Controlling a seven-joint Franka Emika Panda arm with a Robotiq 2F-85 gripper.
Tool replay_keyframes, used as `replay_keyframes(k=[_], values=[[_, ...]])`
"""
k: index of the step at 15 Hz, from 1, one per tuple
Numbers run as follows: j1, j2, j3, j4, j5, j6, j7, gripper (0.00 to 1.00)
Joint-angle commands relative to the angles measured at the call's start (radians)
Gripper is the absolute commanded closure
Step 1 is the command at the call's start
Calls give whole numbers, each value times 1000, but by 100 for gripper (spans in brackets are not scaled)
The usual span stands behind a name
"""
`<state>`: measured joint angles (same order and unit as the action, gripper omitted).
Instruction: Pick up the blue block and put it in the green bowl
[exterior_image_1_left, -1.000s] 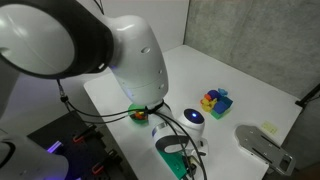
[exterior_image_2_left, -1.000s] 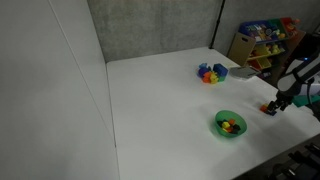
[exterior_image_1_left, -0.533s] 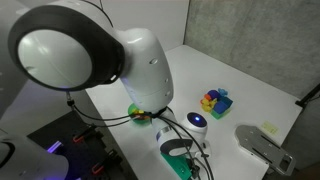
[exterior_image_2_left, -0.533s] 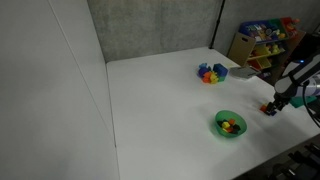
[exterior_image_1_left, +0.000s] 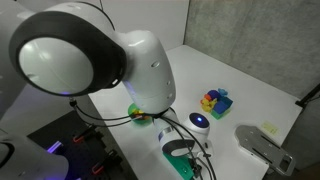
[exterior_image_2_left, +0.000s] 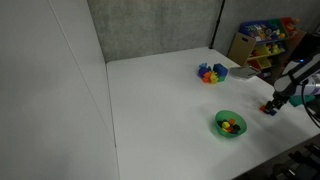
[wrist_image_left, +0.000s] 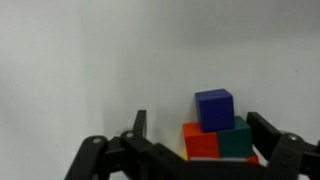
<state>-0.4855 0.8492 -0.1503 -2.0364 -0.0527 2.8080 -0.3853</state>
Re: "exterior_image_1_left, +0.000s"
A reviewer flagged yellow sticky note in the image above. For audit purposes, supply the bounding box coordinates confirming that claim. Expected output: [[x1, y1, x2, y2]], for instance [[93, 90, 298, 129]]
[[260, 122, 279, 136]]

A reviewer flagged black cable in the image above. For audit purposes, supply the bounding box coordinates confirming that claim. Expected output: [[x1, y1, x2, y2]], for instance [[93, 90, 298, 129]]
[[69, 98, 218, 180]]

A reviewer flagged black stand bar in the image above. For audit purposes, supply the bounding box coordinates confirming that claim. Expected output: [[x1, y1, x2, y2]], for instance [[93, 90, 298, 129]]
[[295, 83, 320, 109]]

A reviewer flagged large blue cube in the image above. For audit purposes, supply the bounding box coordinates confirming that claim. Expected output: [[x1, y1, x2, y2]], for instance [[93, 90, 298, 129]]
[[213, 100, 230, 115]]

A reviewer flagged teal cube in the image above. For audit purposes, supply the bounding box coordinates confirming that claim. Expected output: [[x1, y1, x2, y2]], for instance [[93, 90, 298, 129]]
[[220, 96, 234, 109]]

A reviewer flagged purple ball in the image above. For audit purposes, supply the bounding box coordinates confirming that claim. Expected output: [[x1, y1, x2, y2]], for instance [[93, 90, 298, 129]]
[[207, 89, 221, 101]]

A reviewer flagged large green block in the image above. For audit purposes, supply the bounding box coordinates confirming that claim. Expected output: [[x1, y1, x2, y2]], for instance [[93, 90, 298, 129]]
[[210, 107, 232, 121]]

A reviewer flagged grey metal plate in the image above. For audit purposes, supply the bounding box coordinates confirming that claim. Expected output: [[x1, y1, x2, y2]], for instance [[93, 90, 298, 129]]
[[235, 124, 297, 177]]

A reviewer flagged green bowl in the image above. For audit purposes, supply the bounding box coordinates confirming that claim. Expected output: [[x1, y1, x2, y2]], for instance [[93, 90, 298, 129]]
[[127, 102, 153, 126]]

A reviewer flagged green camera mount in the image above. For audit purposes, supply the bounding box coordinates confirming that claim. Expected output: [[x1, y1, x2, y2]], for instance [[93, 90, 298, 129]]
[[162, 151, 195, 180]]

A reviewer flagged yellow toy piece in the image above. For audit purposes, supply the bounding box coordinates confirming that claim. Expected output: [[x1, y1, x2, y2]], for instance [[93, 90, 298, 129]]
[[200, 98, 218, 114]]

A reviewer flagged red black clamp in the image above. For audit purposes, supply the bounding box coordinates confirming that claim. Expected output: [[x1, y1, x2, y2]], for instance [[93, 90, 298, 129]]
[[91, 150, 123, 176], [72, 123, 104, 144]]

